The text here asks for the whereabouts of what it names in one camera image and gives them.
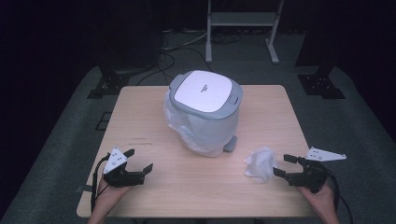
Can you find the black stand base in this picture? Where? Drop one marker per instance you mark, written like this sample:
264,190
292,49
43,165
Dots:
320,84
109,84

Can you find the person's right hand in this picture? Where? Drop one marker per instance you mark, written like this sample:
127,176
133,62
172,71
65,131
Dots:
320,200

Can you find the white grey pedal trash bin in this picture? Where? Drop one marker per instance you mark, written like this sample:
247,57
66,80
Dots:
202,90

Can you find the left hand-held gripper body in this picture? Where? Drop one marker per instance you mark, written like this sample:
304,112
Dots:
124,179

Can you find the black floor outlet plate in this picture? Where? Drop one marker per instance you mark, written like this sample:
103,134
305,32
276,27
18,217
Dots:
103,121

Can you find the grey tape strip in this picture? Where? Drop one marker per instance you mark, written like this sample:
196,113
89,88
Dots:
85,188

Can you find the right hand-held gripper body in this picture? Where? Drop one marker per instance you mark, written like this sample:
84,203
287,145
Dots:
313,177

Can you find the white tissue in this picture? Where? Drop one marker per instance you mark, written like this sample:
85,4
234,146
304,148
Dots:
260,165

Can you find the clear plastic bin liner bag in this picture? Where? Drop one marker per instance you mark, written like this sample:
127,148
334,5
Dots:
178,122

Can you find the person's left hand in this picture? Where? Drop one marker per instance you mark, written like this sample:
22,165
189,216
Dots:
109,196

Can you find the white metal stand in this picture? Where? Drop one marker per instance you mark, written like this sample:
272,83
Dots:
243,18

